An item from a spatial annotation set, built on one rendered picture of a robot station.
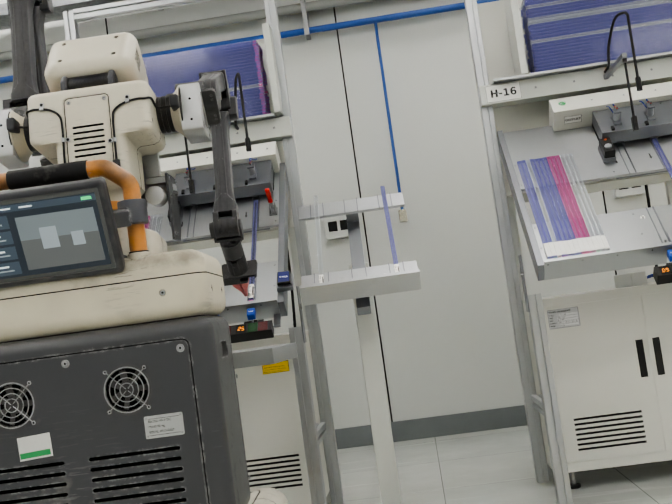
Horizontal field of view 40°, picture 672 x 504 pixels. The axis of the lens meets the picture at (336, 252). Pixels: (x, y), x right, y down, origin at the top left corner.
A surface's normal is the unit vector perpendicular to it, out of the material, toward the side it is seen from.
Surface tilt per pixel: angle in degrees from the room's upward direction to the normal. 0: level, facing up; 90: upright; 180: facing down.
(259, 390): 90
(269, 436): 90
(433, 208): 90
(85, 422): 90
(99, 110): 82
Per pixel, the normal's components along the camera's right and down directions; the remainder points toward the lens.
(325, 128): -0.08, -0.06
